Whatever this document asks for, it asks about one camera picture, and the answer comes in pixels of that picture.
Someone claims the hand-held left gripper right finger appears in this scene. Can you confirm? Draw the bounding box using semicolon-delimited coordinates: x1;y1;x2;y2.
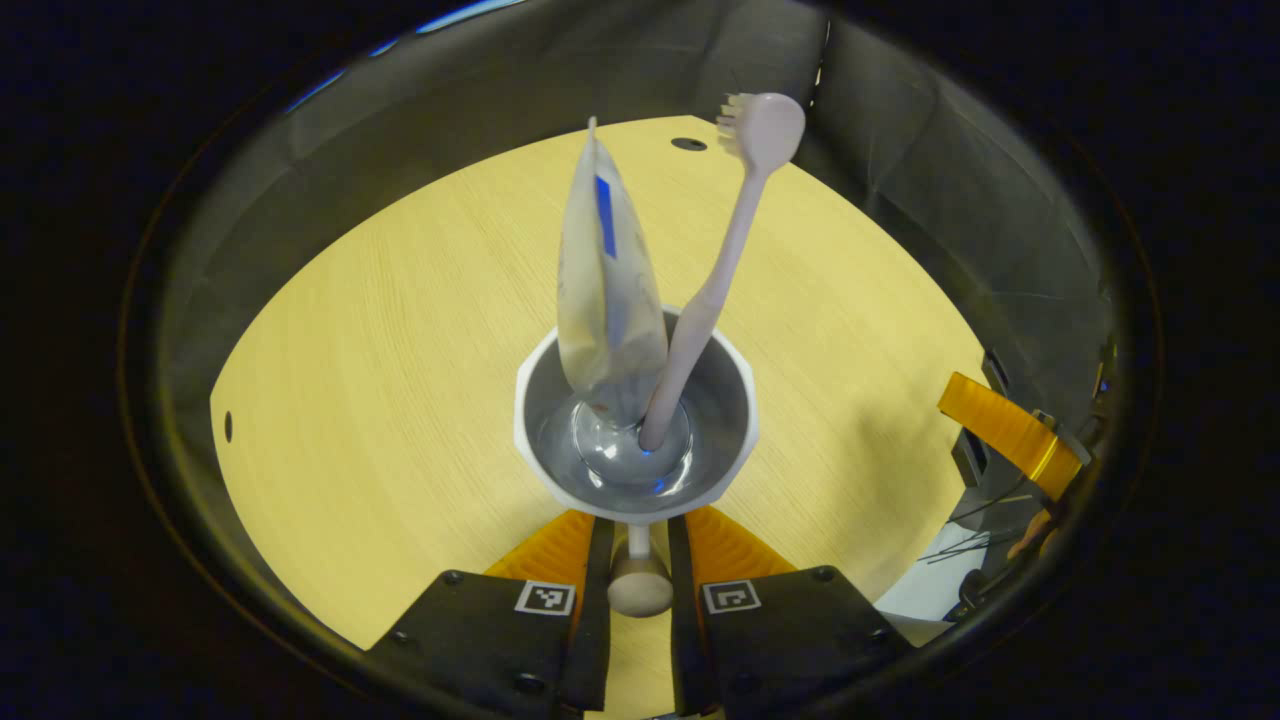
667;505;914;717

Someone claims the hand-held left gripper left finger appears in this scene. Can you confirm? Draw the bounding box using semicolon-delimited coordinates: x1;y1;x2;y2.
368;510;617;717

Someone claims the white cup with wooden handle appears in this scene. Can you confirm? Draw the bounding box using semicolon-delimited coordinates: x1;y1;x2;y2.
513;305;761;618

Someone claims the white toothpaste tube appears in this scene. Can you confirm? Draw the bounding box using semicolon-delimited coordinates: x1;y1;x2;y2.
556;117;670;429

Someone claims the pale pink toothbrush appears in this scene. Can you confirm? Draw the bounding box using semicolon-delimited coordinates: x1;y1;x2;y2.
638;92;807;453

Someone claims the black backdrop cloth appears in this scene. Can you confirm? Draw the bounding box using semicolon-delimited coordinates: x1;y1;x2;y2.
150;0;1119;621

